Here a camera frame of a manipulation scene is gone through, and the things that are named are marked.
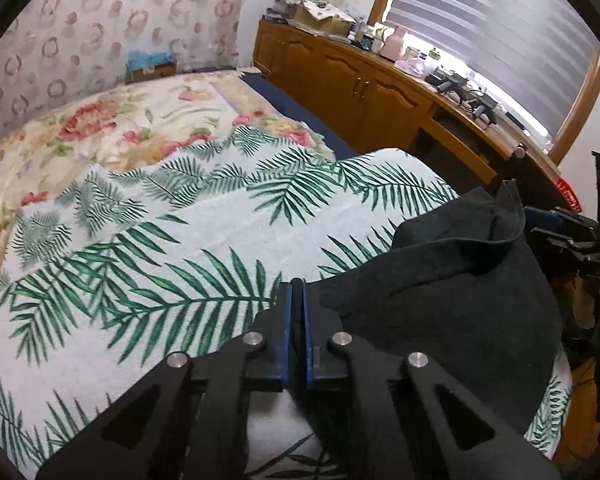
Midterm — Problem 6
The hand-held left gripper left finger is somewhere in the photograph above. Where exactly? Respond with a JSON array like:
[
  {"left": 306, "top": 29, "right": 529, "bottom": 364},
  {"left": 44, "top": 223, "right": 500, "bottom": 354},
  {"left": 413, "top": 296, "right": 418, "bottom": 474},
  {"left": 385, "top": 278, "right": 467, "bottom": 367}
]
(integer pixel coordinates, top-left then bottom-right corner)
[{"left": 37, "top": 280, "right": 293, "bottom": 480}]

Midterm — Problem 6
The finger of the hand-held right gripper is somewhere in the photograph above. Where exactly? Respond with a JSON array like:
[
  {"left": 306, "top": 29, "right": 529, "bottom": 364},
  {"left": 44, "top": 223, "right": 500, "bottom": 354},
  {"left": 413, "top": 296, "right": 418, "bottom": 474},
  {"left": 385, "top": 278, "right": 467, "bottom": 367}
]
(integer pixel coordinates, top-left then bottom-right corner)
[
  {"left": 524, "top": 206, "right": 598, "bottom": 228},
  {"left": 530, "top": 229, "right": 600, "bottom": 261}
]

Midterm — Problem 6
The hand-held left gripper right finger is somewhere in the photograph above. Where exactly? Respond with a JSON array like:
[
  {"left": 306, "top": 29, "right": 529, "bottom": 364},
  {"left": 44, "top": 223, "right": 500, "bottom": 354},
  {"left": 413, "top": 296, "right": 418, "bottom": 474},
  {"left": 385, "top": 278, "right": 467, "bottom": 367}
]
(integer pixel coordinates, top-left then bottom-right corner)
[{"left": 292, "top": 277, "right": 563, "bottom": 480}]

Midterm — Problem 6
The black printed t-shirt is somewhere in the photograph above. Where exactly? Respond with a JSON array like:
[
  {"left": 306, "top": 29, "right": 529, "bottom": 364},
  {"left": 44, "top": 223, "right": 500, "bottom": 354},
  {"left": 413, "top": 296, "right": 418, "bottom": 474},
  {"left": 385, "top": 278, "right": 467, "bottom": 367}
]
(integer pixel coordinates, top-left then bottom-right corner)
[{"left": 310, "top": 180, "right": 568, "bottom": 441}]

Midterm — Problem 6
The person's right hand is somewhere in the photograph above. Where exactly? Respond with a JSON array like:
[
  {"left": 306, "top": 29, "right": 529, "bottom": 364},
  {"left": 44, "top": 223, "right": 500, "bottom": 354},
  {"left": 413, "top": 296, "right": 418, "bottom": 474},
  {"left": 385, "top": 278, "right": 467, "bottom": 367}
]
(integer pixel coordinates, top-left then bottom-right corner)
[{"left": 572, "top": 280, "right": 600, "bottom": 330}]

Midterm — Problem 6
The red plastic basket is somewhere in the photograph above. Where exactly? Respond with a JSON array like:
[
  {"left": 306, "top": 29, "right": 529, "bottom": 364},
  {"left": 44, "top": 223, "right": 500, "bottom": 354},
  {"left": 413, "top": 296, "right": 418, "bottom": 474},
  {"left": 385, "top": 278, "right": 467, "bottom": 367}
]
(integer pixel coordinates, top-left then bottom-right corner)
[{"left": 555, "top": 177, "right": 583, "bottom": 213}]

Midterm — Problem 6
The palm leaf print blanket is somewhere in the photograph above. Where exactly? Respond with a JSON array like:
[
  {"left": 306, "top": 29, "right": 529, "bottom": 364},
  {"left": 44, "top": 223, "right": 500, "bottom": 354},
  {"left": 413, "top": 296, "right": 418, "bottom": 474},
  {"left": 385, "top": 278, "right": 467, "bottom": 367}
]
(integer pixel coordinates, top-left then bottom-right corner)
[{"left": 0, "top": 125, "right": 576, "bottom": 480}]

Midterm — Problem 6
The spare black gripper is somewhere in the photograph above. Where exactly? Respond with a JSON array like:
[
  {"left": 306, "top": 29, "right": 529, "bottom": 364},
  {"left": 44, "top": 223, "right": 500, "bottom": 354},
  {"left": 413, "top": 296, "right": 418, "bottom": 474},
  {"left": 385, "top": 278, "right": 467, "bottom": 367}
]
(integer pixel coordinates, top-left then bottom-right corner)
[{"left": 425, "top": 71, "right": 501, "bottom": 126}]

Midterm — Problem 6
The pink plastic bag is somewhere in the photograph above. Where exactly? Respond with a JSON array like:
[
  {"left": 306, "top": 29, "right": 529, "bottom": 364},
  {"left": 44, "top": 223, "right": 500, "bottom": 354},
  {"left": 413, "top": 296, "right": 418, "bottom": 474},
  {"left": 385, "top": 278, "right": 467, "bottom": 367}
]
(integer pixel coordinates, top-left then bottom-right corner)
[{"left": 395, "top": 57, "right": 426, "bottom": 77}]

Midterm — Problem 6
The grey zebra window blind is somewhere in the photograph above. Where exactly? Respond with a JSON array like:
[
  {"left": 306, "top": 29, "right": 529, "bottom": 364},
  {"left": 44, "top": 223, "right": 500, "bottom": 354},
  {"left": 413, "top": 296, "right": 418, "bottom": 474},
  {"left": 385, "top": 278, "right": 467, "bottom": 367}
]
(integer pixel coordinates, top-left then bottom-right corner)
[{"left": 382, "top": 0, "right": 600, "bottom": 138}]

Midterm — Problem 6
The navy bed sheet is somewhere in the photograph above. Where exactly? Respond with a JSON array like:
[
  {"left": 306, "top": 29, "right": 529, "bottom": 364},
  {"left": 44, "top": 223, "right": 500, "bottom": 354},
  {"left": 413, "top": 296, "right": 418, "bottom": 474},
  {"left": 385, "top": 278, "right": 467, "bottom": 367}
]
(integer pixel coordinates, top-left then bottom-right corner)
[{"left": 242, "top": 72, "right": 361, "bottom": 161}]

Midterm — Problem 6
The pink vase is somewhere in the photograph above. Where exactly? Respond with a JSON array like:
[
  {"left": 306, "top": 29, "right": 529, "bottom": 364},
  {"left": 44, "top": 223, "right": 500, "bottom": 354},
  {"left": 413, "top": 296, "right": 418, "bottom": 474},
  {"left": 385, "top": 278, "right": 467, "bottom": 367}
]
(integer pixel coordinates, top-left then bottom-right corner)
[{"left": 382, "top": 27, "right": 408, "bottom": 61}]

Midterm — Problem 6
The wooden sideboard cabinet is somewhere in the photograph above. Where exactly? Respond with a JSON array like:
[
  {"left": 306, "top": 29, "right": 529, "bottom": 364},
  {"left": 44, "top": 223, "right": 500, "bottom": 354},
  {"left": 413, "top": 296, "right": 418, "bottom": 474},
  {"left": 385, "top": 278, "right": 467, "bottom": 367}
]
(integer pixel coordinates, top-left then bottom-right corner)
[{"left": 252, "top": 19, "right": 563, "bottom": 196}]

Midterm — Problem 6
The floral blanket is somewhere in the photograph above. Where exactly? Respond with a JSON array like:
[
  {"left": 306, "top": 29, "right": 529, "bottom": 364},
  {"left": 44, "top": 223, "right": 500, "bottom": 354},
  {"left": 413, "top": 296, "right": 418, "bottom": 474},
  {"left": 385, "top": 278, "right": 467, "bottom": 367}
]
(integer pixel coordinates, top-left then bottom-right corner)
[{"left": 0, "top": 71, "right": 341, "bottom": 291}]

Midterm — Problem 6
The open cardboard box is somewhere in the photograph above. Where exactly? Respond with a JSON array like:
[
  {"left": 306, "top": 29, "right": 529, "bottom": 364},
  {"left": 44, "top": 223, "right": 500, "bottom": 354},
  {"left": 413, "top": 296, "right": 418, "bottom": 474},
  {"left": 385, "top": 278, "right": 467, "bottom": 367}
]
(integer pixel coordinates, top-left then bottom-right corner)
[{"left": 292, "top": 0, "right": 356, "bottom": 36}]

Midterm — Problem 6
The small cardboard box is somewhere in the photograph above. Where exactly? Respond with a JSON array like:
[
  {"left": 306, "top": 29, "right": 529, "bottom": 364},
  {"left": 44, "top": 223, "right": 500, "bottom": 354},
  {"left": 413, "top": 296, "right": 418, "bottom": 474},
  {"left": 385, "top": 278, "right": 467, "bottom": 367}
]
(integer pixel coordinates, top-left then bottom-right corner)
[{"left": 130, "top": 62, "right": 177, "bottom": 83}]

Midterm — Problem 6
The grey patterned cloth pile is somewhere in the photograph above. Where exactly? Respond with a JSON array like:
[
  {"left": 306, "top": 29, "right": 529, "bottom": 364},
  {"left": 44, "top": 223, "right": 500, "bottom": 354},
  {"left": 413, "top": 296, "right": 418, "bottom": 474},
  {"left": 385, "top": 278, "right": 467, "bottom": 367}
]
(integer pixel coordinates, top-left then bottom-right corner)
[{"left": 266, "top": 0, "right": 301, "bottom": 23}]

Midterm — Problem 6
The circle patterned sheer curtain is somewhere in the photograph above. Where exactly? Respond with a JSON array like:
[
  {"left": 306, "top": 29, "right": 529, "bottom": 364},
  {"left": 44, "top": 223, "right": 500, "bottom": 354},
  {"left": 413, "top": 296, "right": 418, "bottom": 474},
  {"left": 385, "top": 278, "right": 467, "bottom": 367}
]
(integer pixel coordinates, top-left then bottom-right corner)
[{"left": 0, "top": 0, "right": 266, "bottom": 146}]

